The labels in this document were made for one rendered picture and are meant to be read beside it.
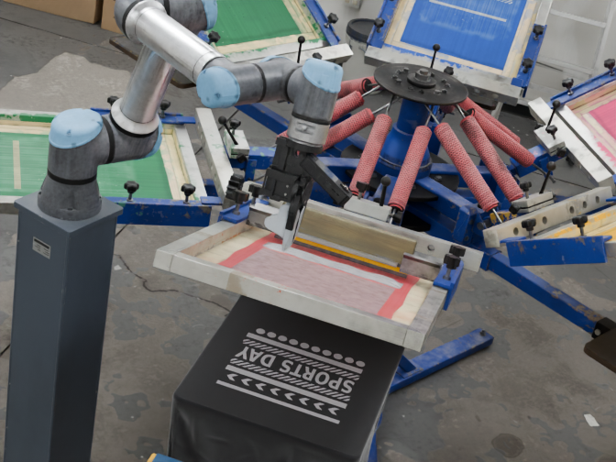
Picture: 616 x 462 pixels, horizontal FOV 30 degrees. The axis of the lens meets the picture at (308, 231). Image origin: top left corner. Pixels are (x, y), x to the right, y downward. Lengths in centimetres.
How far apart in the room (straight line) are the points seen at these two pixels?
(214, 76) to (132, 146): 67
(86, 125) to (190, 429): 74
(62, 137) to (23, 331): 57
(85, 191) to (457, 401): 214
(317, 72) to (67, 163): 80
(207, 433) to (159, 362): 166
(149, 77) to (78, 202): 35
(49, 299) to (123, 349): 152
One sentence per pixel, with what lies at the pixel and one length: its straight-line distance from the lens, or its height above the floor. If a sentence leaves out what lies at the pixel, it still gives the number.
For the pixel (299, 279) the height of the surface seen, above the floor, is 122.
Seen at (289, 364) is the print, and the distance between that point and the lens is 280.
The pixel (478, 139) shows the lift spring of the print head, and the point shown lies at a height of 121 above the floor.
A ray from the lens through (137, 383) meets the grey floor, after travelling 420.
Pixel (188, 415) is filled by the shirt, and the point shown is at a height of 91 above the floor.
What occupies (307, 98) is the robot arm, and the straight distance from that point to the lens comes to 212.
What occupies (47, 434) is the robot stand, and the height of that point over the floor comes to 57.
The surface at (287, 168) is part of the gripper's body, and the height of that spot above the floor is 163.
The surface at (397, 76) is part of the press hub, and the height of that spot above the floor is 132.
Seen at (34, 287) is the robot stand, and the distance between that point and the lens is 289.
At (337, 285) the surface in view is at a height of 120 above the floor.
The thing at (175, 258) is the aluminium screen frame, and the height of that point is 133.
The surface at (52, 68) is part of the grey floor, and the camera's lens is 655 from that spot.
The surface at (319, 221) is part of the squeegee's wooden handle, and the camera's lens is 292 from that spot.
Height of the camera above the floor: 260
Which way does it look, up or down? 29 degrees down
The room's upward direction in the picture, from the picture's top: 12 degrees clockwise
